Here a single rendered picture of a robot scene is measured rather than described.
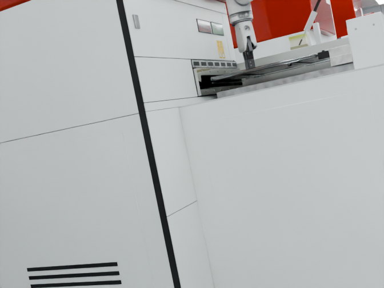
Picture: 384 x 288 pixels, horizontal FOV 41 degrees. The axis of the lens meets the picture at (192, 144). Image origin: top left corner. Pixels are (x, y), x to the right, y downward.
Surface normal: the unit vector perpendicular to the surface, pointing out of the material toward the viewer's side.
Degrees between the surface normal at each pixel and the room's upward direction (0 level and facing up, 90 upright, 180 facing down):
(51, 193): 90
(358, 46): 90
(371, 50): 90
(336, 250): 90
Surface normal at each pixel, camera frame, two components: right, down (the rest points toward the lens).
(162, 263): -0.42, 0.13
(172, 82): 0.89, -0.15
